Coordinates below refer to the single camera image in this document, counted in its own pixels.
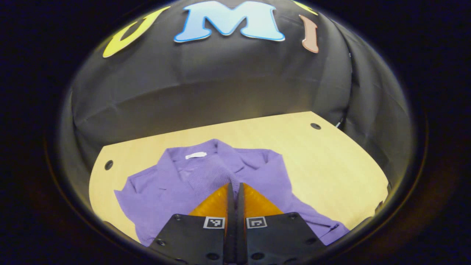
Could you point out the black backdrop cloth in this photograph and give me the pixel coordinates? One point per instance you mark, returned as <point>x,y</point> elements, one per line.
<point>220,81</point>

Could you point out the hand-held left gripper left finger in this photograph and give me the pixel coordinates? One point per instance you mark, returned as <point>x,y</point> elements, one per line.
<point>230,221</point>

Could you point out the purple collared shirt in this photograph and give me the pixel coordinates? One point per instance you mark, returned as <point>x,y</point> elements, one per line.
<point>176,184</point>

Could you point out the black table grommet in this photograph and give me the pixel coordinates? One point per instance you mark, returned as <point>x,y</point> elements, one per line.
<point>109,164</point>
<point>315,126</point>

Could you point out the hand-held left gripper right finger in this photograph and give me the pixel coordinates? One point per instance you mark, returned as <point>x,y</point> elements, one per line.
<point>240,221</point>

